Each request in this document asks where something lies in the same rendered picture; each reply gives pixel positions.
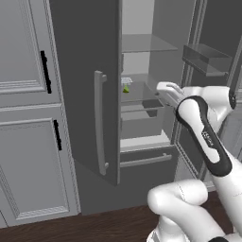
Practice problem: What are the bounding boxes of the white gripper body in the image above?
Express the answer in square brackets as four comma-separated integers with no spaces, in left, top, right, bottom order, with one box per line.
[156,81,186,109]

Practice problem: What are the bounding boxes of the clear fridge door bin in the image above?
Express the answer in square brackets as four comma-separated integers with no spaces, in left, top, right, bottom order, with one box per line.
[181,43,233,78]

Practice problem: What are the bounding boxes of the clear glass fridge shelf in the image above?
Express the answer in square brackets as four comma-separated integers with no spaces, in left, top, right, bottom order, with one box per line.
[121,33,180,54]

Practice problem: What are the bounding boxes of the grey fridge body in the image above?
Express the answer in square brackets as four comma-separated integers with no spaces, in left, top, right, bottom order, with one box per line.
[118,0,202,209]

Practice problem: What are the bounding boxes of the fridge door with bins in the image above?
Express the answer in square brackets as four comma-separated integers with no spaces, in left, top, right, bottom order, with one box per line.
[172,0,242,192]

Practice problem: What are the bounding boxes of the dark grey fridge door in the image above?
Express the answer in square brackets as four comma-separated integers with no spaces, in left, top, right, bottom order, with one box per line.
[48,0,123,187]

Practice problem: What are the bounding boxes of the grey freezer drawer front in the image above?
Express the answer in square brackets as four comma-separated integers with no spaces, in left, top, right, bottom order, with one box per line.
[119,145,182,206]

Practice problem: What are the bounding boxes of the grey tall cupboard door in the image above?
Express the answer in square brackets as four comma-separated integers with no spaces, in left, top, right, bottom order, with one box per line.
[0,0,61,109]

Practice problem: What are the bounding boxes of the grey short cupboard door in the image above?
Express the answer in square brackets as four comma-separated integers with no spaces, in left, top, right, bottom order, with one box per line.
[0,104,81,229]

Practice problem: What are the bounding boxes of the grey freezer drawer handle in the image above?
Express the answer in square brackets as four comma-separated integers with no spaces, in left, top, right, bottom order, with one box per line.
[119,152,173,168]

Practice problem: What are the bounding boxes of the grey fridge door handle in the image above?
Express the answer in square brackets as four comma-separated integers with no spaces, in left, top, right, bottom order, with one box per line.
[94,70,110,177]

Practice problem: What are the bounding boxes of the short black cupboard handle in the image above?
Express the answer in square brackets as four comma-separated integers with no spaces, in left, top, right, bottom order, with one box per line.
[53,119,63,151]

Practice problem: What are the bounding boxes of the long black cupboard handle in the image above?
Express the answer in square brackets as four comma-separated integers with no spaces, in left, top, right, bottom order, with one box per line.
[40,49,53,95]

